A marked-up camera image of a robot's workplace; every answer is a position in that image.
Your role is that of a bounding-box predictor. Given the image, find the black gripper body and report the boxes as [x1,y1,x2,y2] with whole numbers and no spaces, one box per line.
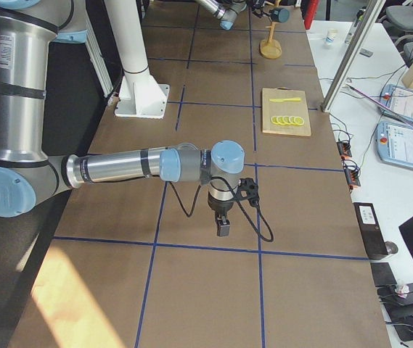
[208,195,234,216]
[253,8,270,18]

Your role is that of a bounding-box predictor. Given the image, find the teal mug yellow inside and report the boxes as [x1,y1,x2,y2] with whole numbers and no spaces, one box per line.
[269,7,290,23]

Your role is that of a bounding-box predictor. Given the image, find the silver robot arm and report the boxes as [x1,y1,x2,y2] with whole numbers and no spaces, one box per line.
[195,0,269,30]
[0,1,245,236]

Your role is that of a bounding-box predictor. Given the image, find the wooden cup rack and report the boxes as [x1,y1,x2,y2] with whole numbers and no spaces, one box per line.
[259,19,282,59]

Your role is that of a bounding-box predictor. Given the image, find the paper cup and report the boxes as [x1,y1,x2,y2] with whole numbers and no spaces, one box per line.
[324,28,338,47]

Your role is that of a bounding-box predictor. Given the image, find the yellow plastic knife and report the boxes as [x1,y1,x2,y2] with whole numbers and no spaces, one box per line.
[269,97,301,103]

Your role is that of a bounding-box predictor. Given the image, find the wooden cutting board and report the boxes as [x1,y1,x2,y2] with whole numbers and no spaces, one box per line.
[261,88,311,137]

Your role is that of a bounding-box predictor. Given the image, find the orange black adapter near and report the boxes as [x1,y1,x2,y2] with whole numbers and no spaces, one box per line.
[343,159,361,191]

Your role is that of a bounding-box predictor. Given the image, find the orange black adapter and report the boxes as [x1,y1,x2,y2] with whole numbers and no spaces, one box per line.
[337,140,352,160]
[343,159,361,191]

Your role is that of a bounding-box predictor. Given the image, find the orange black adapter far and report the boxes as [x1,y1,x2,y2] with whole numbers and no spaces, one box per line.
[337,140,352,160]

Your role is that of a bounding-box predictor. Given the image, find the white pillar with base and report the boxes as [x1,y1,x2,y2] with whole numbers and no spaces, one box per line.
[105,0,170,119]

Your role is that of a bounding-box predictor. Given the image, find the black box white label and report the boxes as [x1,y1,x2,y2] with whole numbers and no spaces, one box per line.
[353,202,388,260]

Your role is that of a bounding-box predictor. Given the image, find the grey office chair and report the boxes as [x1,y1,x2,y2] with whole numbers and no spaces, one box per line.
[383,3,413,66]

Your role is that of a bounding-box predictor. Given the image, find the far teach pendant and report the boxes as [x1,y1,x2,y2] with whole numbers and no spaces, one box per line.
[380,84,413,122]

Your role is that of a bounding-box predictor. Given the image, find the teach pendant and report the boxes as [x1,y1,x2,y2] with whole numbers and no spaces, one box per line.
[376,121,413,170]
[380,84,413,122]

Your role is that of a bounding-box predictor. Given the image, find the near teach pendant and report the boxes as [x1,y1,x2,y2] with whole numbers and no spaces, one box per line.
[376,121,413,170]

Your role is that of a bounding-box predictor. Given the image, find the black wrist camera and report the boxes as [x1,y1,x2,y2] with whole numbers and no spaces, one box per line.
[248,0,265,9]
[237,178,260,208]

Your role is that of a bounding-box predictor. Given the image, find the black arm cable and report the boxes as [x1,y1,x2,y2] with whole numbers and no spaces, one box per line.
[168,175,275,243]

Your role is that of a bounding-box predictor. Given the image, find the aluminium frame post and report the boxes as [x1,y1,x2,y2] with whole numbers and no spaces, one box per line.
[321,0,385,113]

